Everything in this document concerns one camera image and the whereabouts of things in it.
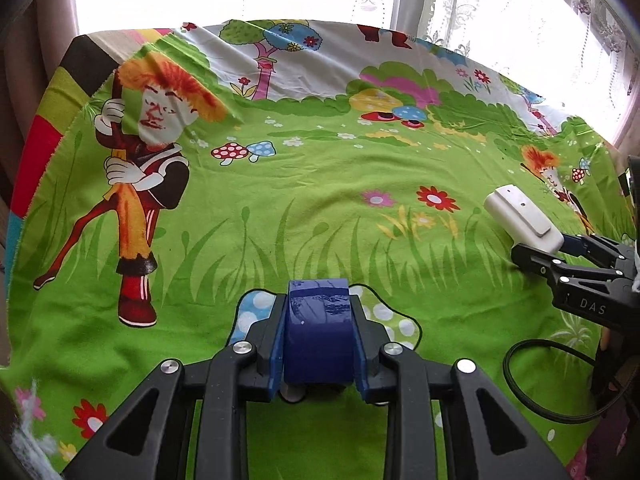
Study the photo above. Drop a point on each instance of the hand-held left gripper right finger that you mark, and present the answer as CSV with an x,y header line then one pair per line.
x,y
361,365

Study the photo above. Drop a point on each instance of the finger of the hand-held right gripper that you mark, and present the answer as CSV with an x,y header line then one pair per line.
x,y
535,260
595,250

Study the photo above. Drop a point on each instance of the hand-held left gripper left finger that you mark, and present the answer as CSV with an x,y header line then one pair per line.
x,y
276,360

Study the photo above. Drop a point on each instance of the white plastic device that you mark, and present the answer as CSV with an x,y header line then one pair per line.
x,y
520,215

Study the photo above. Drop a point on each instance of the dark blue box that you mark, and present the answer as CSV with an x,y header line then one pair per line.
x,y
317,335

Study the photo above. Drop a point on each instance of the green cartoon printed blanket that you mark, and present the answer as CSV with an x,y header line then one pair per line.
x,y
325,210

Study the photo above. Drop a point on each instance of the white lace curtain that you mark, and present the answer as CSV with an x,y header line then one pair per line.
x,y
500,10

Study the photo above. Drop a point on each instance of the colourful striped bedding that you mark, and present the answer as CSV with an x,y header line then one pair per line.
x,y
65,95

